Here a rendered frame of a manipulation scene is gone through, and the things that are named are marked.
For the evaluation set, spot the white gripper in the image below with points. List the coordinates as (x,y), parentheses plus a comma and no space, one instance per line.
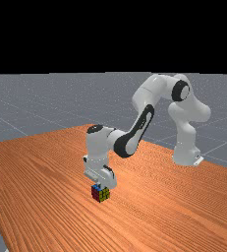
(100,170)

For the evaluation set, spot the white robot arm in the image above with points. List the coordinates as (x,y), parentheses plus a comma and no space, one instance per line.
(183,131)

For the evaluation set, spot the many-coloured puzzle cube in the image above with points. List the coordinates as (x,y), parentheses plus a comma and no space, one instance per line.
(100,194)

